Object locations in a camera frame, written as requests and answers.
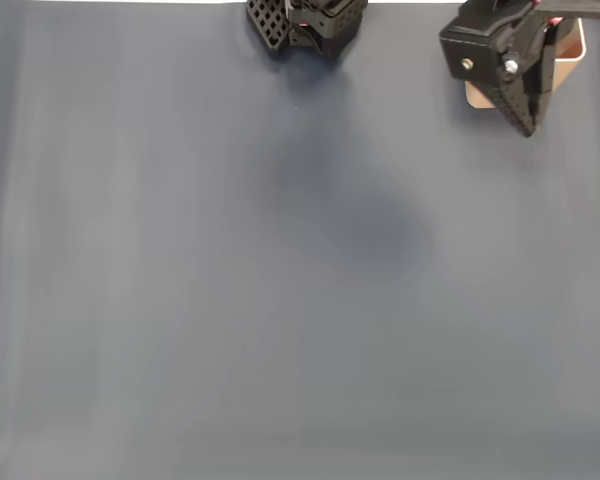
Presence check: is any dark blue-grey mat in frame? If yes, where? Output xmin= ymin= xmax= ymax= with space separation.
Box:
xmin=0 ymin=2 xmax=600 ymax=480

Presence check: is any beige rounded box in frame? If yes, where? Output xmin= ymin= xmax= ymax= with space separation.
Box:
xmin=463 ymin=17 xmax=588 ymax=110

